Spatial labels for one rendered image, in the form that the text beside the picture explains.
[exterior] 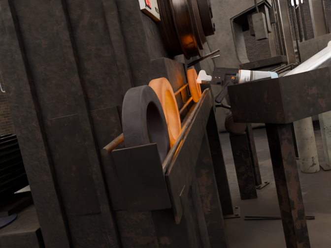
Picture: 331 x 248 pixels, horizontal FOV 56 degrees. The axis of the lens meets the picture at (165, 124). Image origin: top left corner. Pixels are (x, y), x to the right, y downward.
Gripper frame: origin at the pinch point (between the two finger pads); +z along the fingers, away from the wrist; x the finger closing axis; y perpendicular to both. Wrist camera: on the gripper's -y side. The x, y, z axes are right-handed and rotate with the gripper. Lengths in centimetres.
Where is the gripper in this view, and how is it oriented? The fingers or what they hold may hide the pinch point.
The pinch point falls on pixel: (194, 81)
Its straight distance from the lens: 148.0
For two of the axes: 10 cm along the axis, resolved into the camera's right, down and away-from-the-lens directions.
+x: -2.0, 1.6, -9.7
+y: 0.6, -9.8, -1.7
